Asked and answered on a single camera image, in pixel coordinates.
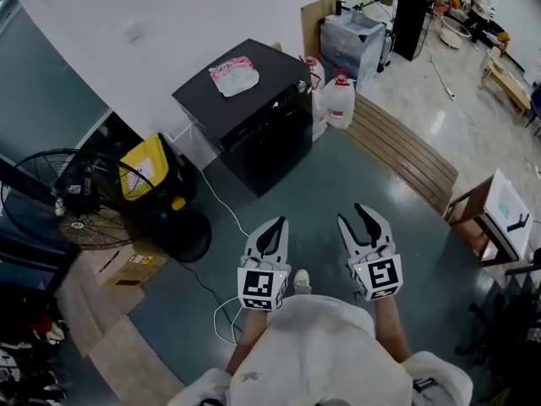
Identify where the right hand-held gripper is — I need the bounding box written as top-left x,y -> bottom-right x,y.
336,202 -> 404,302

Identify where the white power cable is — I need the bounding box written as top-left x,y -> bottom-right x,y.
197,165 -> 251,347

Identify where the small wooden table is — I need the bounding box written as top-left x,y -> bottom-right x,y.
443,174 -> 515,266

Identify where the large clear water jug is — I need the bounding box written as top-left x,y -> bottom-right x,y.
303,55 -> 326,91
322,69 -> 357,131
311,92 -> 329,142

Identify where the white round basin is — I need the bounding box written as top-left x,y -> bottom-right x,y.
438,14 -> 472,50

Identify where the person's right forearm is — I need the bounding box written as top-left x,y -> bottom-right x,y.
371,295 -> 413,362

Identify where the low wooden bench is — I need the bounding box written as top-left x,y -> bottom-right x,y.
483,47 -> 532,117

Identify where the flat cardboard box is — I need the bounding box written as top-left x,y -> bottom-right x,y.
94,243 -> 171,289

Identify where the black floor fan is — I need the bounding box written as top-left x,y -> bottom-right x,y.
0,149 -> 156,251

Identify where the grey covered bin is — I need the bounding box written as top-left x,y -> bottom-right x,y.
319,12 -> 387,93

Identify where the black washing machine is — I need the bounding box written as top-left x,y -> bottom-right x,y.
172,38 -> 316,198

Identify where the pile of dark clutter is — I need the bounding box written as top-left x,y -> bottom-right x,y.
0,310 -> 69,406

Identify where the person's left forearm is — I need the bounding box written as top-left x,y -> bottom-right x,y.
225,308 -> 271,376

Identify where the pink white detergent pouch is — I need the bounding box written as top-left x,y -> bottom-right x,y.
207,53 -> 260,98

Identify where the black office chair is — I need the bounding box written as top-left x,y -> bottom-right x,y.
453,263 -> 541,381

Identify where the person's white shoe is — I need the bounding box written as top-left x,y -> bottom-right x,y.
292,268 -> 313,296

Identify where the cardboard sheet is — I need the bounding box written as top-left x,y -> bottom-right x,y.
300,0 -> 342,51

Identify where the yellow black floor scrubber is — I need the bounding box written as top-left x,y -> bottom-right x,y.
118,132 -> 213,264

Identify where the silver suitcase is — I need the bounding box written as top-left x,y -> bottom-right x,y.
377,31 -> 396,74

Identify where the black cabinet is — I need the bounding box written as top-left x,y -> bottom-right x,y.
392,0 -> 434,62

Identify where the wooden slat platform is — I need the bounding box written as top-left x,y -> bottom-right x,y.
341,95 -> 460,217

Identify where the person's white clothing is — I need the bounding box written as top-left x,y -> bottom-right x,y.
166,294 -> 475,406

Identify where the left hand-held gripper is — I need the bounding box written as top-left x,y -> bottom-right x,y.
237,216 -> 292,313

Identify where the black angled tool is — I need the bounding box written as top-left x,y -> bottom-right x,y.
505,211 -> 531,233

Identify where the white board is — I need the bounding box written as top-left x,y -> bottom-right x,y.
484,167 -> 535,261

